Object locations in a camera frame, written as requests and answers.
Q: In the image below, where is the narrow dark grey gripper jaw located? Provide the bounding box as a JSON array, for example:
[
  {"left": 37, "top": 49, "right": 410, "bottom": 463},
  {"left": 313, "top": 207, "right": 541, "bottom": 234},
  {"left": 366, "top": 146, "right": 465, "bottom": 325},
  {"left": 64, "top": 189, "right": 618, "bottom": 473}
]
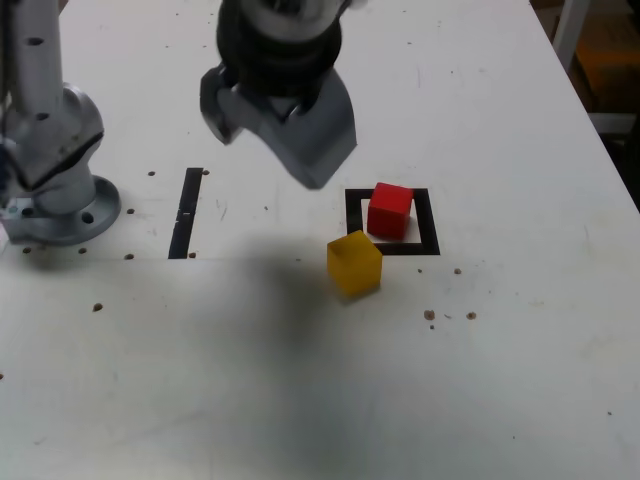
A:
[{"left": 199, "top": 64, "right": 247, "bottom": 147}]

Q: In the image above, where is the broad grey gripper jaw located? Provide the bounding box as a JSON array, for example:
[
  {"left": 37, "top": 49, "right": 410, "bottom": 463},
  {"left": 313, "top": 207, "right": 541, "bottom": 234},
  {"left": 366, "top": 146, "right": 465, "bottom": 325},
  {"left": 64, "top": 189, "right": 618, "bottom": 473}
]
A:
[{"left": 216, "top": 66, "right": 359, "bottom": 191}]

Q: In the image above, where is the red cube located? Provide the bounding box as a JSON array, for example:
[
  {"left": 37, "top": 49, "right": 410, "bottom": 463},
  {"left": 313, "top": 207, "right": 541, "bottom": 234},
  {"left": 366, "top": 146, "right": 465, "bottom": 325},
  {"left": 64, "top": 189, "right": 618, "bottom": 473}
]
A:
[{"left": 367, "top": 181, "right": 415, "bottom": 241}]

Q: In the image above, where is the yellow cube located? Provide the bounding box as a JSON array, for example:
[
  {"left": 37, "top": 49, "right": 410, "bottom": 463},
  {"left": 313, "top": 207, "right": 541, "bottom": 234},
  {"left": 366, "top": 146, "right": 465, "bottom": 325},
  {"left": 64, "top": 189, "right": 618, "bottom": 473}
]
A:
[{"left": 326, "top": 229, "right": 384, "bottom": 300}]

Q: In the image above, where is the black tape square outline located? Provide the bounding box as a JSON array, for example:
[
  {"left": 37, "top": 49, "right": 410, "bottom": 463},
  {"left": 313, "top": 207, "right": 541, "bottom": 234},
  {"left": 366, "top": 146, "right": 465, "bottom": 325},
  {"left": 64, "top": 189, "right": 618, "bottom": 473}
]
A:
[{"left": 344, "top": 187, "right": 442, "bottom": 258}]

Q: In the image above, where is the black tape strip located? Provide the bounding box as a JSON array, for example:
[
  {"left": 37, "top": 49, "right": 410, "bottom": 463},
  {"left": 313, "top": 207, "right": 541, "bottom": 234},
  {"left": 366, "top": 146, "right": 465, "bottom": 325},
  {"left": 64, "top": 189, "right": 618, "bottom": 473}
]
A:
[{"left": 167, "top": 167, "right": 205, "bottom": 261}]

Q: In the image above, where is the brown cardboard box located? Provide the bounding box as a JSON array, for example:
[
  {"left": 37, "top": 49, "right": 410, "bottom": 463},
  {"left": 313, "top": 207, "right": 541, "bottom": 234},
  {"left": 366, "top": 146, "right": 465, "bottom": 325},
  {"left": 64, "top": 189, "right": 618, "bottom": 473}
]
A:
[{"left": 572, "top": 29, "right": 640, "bottom": 114}]

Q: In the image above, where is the white shelf board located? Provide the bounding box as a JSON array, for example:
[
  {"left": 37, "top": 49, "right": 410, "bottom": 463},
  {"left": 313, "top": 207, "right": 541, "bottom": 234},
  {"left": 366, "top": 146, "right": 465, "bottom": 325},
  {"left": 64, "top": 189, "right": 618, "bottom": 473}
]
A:
[{"left": 589, "top": 111, "right": 640, "bottom": 135}]

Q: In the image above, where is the white metal frame bar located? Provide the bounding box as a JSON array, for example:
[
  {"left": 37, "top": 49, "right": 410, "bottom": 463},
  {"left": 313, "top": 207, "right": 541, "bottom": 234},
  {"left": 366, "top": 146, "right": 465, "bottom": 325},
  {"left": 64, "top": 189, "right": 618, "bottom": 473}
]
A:
[{"left": 551, "top": 0, "right": 594, "bottom": 57}]

